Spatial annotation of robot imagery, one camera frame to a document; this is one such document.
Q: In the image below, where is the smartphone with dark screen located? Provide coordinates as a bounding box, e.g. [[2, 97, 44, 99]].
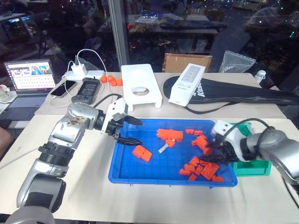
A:
[[50, 79, 78, 98]]

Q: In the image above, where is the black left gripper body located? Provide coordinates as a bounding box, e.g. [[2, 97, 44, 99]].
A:
[[107, 113, 129, 139]]

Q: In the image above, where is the wide orange double block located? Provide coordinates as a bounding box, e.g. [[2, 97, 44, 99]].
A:
[[131, 145, 153, 162]]

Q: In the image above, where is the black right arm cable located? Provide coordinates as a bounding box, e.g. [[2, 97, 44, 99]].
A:
[[221, 118, 277, 150]]

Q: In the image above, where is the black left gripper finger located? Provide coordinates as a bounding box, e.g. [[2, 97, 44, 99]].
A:
[[114, 137, 143, 147], [124, 115, 144, 126]]

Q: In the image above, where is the clear plastic bag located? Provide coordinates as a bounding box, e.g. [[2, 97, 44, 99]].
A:
[[218, 49, 256, 74]]

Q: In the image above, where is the orange block cluster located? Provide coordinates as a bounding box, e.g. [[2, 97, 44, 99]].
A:
[[191, 135, 214, 155]]

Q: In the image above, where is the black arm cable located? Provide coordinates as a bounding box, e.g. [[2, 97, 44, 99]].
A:
[[221, 118, 277, 150], [94, 93, 123, 109]]

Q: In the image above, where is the small white bottle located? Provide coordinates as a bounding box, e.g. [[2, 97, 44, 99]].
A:
[[254, 70, 267, 84]]

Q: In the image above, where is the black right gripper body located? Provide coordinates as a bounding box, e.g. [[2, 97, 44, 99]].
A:
[[215, 140, 239, 163]]

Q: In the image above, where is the open laptop computer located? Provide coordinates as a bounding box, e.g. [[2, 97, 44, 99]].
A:
[[3, 58, 57, 108]]

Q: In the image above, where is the white power strip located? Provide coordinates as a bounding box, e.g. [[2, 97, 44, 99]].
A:
[[61, 70, 105, 81]]

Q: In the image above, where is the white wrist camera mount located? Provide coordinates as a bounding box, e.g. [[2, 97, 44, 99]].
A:
[[100, 98, 129, 135], [211, 119, 249, 162]]

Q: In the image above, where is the white charger plug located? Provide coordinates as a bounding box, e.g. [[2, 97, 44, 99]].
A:
[[70, 65, 85, 77]]

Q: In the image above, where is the blue plastic bin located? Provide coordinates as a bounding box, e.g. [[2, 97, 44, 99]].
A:
[[108, 119, 239, 188]]

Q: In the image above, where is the green plastic bin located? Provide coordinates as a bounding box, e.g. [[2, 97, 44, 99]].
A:
[[228, 121, 273, 177]]

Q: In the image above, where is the black handheld terminal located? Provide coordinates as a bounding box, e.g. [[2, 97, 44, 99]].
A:
[[71, 77, 102, 105]]

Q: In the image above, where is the white stand with round hole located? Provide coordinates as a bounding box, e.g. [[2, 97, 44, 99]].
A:
[[121, 63, 163, 112]]

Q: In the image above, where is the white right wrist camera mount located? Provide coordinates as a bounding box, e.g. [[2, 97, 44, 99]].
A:
[[211, 119, 249, 162]]

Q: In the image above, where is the metal window pillar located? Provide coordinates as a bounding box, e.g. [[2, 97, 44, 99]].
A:
[[108, 0, 129, 73]]

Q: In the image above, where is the brown cardboard box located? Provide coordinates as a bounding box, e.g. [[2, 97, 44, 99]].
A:
[[164, 53, 213, 73]]

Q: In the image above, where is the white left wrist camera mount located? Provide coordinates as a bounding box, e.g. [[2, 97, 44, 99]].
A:
[[100, 98, 129, 135]]

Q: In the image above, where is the long orange building block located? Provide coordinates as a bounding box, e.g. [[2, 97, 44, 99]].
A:
[[157, 128, 184, 142]]

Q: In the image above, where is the small white object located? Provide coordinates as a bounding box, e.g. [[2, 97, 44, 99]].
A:
[[0, 84, 11, 102]]

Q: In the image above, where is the white product box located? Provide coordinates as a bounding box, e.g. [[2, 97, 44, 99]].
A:
[[168, 63, 206, 107]]

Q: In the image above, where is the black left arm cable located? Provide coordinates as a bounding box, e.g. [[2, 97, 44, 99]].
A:
[[94, 93, 123, 109]]

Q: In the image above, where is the black racket bag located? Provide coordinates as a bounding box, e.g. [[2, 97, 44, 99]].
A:
[[163, 75, 299, 115]]

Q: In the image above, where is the large flat orange block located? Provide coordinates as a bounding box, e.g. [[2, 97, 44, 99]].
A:
[[200, 162, 221, 179]]

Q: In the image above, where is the white charging cable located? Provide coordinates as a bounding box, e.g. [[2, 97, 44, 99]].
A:
[[51, 49, 108, 108]]

